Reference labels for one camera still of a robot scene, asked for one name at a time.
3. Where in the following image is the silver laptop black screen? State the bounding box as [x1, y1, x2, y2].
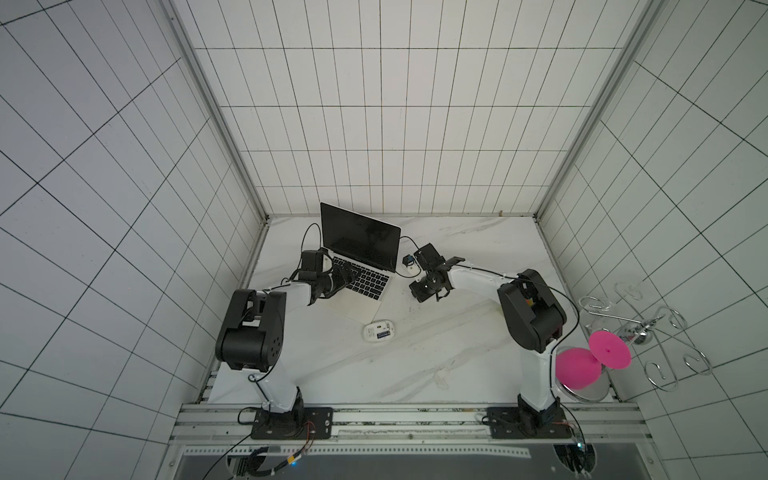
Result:
[320, 203, 401, 324]

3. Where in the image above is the white wireless mouse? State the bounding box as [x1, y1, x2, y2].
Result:
[362, 320, 395, 343]

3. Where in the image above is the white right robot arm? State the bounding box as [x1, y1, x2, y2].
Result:
[409, 244, 567, 435]

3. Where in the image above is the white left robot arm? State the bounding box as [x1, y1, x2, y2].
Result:
[215, 248, 357, 422]

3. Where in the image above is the clear glass bowl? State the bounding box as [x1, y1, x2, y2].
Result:
[554, 347, 610, 403]

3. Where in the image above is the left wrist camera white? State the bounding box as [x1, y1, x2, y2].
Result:
[316, 247, 333, 272]

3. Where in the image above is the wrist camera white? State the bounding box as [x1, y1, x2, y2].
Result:
[316, 247, 333, 272]
[402, 254, 422, 278]

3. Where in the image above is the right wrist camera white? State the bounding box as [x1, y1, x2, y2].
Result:
[402, 254, 422, 278]

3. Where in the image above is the left camera black cable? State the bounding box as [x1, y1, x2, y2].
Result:
[298, 222, 325, 265]

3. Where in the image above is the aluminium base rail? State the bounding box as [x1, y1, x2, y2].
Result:
[169, 403, 652, 458]

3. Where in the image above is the chrome wire cup rack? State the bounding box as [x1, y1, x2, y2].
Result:
[578, 282, 713, 393]

